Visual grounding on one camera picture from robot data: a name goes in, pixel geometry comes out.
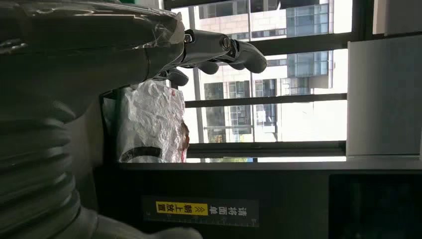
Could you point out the building beyond window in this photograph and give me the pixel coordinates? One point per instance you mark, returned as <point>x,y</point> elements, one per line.
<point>227,24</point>

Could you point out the yellow black label sticker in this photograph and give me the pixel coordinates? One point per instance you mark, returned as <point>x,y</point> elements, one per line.
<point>201,211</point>

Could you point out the black inbound scanner machine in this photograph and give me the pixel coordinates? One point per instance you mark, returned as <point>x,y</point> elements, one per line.
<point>296,198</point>

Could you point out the crumpled grey parcel black band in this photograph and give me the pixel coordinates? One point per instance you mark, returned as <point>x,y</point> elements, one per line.
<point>151,122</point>

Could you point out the dark window frame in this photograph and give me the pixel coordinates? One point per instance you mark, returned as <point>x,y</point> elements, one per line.
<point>263,149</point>

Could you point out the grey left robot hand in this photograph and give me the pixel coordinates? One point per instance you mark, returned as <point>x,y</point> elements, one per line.
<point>82,49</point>

